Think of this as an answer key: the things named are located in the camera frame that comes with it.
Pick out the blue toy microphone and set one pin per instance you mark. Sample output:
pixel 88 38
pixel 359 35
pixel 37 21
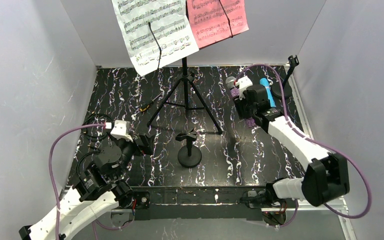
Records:
pixel 266 83

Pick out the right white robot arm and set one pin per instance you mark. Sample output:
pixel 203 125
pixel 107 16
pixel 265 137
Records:
pixel 326 174

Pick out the white sheet music page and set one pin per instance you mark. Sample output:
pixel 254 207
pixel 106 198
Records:
pixel 156 33

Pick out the pink sheet music page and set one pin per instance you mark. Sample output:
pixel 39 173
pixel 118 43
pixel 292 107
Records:
pixel 213 21

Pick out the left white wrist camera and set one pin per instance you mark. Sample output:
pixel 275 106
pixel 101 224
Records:
pixel 121 130

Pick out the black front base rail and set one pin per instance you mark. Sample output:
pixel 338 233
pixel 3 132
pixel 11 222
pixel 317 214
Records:
pixel 208 202

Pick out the purple glitter microphone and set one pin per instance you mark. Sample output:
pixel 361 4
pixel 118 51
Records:
pixel 234 92

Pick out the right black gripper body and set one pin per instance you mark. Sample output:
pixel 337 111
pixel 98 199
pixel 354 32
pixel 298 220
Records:
pixel 254 93

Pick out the black round-base mic stand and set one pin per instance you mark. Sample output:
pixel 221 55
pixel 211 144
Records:
pixel 189 155
pixel 293 62

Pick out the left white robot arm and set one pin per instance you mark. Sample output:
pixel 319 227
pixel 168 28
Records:
pixel 97 189

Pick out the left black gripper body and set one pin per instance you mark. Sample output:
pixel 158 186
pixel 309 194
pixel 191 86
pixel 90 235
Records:
pixel 146 144

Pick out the black tripod music stand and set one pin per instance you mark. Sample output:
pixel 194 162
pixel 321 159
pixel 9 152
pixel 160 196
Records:
pixel 187 78

